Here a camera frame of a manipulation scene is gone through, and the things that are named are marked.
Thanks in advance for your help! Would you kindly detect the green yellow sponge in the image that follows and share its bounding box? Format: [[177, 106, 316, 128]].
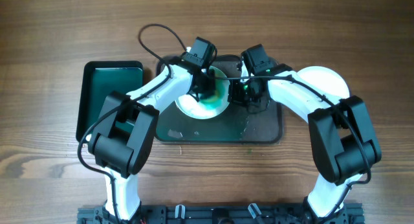
[[199, 90, 223, 105]]

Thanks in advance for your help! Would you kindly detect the white plate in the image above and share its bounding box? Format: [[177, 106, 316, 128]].
[[297, 66, 350, 98], [175, 80, 230, 120]]

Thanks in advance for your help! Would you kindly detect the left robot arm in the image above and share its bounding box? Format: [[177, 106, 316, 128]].
[[86, 38, 217, 223]]

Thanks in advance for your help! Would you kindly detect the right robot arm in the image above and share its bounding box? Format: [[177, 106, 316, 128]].
[[229, 44, 382, 223]]

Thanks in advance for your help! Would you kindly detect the dark grey serving tray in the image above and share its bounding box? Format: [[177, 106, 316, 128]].
[[151, 54, 285, 145]]

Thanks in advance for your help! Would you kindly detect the black water tray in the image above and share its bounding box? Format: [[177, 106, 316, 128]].
[[76, 61, 143, 140]]

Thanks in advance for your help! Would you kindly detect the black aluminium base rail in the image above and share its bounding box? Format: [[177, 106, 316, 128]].
[[76, 203, 365, 224]]

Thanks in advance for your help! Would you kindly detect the left black cable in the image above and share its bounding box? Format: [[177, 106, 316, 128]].
[[76, 23, 188, 222]]

